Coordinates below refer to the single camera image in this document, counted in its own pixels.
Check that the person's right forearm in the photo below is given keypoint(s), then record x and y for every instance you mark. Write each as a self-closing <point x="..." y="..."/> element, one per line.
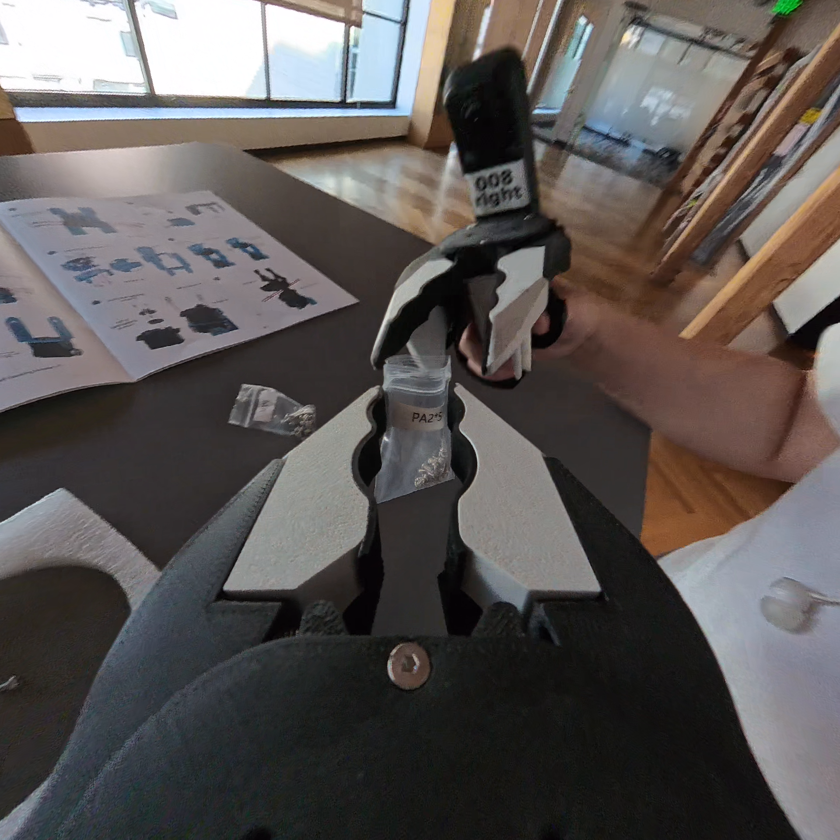
<point x="709" y="394"/>

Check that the beige roller blind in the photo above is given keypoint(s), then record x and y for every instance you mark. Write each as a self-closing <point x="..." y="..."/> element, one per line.
<point x="315" y="10"/>

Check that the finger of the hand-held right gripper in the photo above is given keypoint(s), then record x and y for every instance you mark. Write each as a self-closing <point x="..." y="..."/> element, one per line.
<point x="403" y="295"/>
<point x="518" y="295"/>

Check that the clear bag of large screws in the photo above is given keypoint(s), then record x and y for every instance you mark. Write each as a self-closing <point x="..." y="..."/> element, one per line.
<point x="269" y="410"/>

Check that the person's right hand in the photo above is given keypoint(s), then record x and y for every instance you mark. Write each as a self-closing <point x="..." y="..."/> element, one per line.
<point x="584" y="325"/>

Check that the clear bag of tiny screws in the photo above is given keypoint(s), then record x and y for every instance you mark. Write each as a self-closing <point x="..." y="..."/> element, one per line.
<point x="413" y="420"/>

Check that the dark grey desk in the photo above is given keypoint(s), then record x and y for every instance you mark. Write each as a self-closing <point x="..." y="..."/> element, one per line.
<point x="164" y="459"/>

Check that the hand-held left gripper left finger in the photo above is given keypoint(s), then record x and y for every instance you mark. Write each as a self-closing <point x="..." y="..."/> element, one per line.
<point x="295" y="525"/>

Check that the small silver screw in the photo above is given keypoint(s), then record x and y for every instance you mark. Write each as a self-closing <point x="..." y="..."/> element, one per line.
<point x="10" y="684"/>

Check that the green exit sign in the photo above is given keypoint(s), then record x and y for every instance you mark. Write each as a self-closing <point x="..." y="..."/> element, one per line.
<point x="787" y="6"/>

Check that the illustrated instruction booklet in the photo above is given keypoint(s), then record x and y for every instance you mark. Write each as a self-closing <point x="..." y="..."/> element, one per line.
<point x="164" y="295"/>

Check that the person's white shirt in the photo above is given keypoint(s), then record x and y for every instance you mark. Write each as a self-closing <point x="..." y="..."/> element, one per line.
<point x="774" y="689"/>

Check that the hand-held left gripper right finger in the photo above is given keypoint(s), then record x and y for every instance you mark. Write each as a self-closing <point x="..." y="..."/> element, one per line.
<point x="525" y="525"/>

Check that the white foam frame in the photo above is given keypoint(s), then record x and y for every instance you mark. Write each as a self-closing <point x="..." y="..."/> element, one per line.
<point x="65" y="531"/>

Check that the large paned window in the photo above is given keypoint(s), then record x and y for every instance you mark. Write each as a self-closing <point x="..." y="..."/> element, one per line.
<point x="197" y="46"/>

